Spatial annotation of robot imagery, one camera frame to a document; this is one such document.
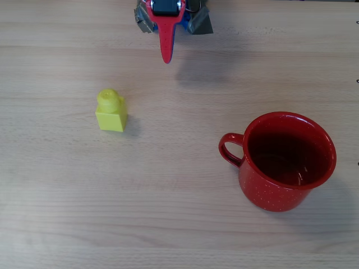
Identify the blue gripper, black servo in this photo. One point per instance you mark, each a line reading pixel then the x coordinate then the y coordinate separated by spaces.
pixel 167 24

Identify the red enamel mug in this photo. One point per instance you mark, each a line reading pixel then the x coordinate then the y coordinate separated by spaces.
pixel 269 193

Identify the yellow toy block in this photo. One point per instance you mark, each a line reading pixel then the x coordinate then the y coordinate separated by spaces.
pixel 111 117

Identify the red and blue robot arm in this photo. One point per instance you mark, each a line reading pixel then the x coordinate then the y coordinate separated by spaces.
pixel 185 23

